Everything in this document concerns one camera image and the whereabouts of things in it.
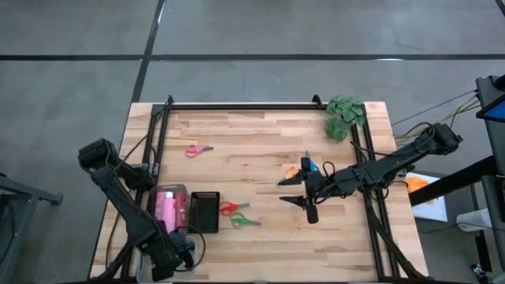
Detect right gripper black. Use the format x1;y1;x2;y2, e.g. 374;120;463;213
277;156;329;226

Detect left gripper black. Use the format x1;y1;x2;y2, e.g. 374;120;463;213
149;236;196;283

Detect orange scissors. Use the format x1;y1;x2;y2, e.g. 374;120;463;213
284;165;302;181

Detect blue scissors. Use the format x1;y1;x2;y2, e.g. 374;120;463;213
305;151;321;173

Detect light pink paint bottle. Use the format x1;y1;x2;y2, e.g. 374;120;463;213
161;191;178;234

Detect red paint bottle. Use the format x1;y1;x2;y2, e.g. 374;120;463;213
175;192;187;230

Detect green scissors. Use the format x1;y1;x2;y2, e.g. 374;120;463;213
230;211;262;229

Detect red scissors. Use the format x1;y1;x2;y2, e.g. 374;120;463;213
219;200;251;217

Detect clear plastic container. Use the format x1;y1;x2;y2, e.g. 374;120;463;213
135;235;198;284

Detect black mesh basket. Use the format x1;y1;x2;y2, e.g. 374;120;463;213
187;191;221;234

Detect green striped potted plant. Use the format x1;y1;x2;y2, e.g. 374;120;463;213
324;95;367;143

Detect orange cloth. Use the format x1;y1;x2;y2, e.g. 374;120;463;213
405;176;436;204

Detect pink scissors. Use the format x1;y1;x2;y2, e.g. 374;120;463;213
184;144;215;159

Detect white sheet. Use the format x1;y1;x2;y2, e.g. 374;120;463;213
404;172;449;223

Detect black diagonal beam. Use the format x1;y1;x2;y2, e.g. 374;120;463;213
408;155;505;207

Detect white paper roll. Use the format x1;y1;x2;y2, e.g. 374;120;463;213
456;207;494;234

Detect grey metal stand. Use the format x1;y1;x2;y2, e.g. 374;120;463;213
0;172;64;284

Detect monitor with blue screen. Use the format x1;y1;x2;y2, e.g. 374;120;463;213
475;73;505;124

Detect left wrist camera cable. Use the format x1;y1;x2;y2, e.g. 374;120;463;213
171;225;207;274

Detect brown cable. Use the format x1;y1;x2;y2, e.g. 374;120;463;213
103;212;123;270

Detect black aluminium table frame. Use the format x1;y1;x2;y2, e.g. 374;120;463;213
94;94;431;283

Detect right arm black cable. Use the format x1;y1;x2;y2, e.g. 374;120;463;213
349;121;437;159

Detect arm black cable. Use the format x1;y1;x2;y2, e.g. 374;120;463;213
349;121;437;159
116;133;159;174

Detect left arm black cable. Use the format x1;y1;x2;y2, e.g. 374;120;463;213
116;133;159;174

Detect black floor cable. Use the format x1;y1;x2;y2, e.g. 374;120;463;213
390;89;479;126

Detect yellow cable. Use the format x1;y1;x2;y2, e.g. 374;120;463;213
394;99;481;140

